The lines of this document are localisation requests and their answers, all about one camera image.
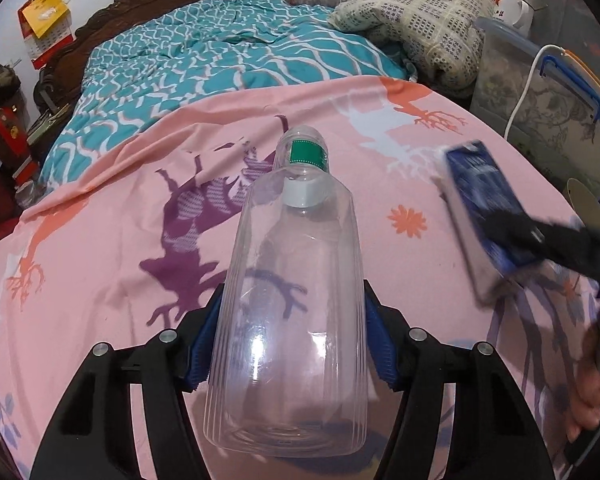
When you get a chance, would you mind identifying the pink floral bedsheet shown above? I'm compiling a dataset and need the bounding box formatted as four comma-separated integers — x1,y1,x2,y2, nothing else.
0,74,600,480

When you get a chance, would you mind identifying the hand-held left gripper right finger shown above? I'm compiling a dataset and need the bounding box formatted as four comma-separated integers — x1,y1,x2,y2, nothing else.
362,280,553,480

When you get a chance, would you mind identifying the white enamel mug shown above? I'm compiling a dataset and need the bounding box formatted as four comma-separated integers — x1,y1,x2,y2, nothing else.
490,0,537,28

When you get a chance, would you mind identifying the blue and white carton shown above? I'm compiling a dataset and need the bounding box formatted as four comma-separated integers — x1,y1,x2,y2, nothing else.
432,140,551,303

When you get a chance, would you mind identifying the tan curved wooden piece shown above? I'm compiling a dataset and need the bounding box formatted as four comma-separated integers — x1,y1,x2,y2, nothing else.
562,177,600,241

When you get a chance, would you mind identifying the red and yellow wall calendar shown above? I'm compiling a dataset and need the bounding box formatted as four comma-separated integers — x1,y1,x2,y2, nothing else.
19,0,76,70

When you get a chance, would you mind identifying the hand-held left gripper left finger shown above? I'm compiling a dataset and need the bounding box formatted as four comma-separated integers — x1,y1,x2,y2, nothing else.
30,282,227,480

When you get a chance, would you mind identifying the red box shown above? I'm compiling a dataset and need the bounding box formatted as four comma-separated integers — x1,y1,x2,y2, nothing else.
0,107,38,181

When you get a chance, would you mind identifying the clear plastic bottle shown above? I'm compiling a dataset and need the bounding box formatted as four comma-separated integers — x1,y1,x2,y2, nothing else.
202,125,368,458

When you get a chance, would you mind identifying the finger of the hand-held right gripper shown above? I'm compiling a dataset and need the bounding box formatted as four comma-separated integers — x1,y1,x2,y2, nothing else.
485,210,588,263

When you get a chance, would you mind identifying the green flat box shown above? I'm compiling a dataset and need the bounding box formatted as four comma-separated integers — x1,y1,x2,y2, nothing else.
27,105,73,146

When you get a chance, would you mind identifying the person's right hand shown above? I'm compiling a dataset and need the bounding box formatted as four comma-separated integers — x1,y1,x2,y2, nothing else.
565,327,600,443

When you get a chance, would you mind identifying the clear plastic storage box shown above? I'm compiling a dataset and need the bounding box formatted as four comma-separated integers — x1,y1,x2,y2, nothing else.
470,16,600,196

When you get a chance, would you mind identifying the carved wooden headboard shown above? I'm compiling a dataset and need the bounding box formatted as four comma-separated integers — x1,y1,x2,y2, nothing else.
32,0,241,111

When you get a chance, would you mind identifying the teal patterned quilt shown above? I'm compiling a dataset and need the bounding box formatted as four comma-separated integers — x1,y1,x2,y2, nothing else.
37,0,416,188

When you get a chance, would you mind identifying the beige checkered quilt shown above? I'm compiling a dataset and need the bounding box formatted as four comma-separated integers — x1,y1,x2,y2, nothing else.
327,0,496,98

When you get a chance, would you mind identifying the white cable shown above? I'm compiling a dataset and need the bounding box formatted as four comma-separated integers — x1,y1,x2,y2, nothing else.
502,44,568,138

